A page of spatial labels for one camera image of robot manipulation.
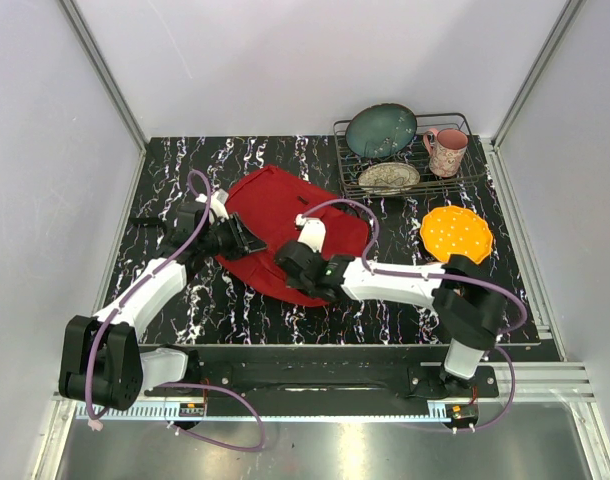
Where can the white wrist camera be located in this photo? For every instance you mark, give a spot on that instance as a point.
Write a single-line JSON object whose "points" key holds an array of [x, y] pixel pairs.
{"points": [[312, 232], [216, 200]]}

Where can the aluminium frame rail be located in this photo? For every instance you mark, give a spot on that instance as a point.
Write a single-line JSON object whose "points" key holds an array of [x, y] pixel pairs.
{"points": [[86, 39]]}

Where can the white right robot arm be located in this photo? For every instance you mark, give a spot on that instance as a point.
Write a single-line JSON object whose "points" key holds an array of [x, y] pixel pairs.
{"points": [[473, 310]]}

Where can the teal glazed plate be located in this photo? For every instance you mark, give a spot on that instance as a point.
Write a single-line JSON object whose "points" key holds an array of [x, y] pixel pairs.
{"points": [[381, 130]]}

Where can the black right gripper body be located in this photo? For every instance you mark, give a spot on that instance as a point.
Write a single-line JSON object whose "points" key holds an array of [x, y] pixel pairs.
{"points": [[297, 284]]}

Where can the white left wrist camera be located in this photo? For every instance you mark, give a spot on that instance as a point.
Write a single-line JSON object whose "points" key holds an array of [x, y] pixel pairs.
{"points": [[216, 200]]}

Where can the red student backpack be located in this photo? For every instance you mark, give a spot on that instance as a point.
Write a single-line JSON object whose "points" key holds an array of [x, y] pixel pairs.
{"points": [[268, 201]]}

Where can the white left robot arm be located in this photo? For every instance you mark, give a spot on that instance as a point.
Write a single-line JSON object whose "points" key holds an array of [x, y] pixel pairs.
{"points": [[102, 363]]}

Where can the pink patterned mug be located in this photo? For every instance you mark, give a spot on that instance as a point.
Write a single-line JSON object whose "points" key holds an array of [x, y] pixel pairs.
{"points": [[446, 149]]}

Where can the speckled cream plate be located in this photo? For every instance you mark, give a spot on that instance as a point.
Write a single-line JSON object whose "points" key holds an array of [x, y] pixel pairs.
{"points": [[389, 178]]}

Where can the grey wire dish rack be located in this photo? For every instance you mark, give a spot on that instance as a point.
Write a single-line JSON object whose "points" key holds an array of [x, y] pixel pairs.
{"points": [[351, 166]]}

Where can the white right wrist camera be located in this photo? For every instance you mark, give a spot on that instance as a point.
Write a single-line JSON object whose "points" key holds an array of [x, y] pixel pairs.
{"points": [[312, 232]]}

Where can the yellow polka dot plate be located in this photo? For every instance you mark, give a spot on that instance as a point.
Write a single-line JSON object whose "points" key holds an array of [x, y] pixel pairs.
{"points": [[453, 230]]}

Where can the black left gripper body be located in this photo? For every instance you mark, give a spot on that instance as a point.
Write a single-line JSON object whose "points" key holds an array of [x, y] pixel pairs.
{"points": [[223, 239]]}

